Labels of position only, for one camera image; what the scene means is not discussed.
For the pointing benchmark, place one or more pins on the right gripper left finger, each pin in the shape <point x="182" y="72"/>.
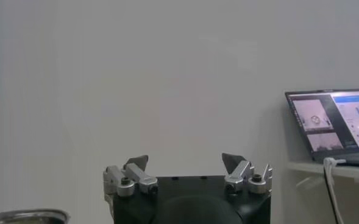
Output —
<point x="130" y="179"/>

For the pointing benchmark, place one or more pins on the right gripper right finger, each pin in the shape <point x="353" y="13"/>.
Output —
<point x="243" y="178"/>

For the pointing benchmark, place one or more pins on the stainless steel steamer basket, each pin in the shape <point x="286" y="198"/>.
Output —
<point x="23" y="216"/>

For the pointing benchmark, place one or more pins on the white side table with laptop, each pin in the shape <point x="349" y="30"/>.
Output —
<point x="307" y="169"/>

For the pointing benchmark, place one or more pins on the laptop screen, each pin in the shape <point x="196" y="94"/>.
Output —
<point x="334" y="121"/>

